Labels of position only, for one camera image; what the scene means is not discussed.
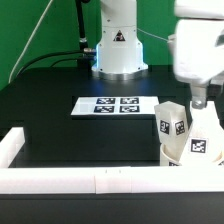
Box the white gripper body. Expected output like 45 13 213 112
167 18 224 88

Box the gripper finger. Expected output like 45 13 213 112
190 84 207 109

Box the white round stool seat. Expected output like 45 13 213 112
160 144 224 167

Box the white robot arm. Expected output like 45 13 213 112
92 0 224 109

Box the white marker tag board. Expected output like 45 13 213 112
71 96 159 116

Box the white U-shaped fence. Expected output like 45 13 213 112
0 127 224 194

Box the black cable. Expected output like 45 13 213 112
15 49 98 78

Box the white cable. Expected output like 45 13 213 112
7 0 54 84

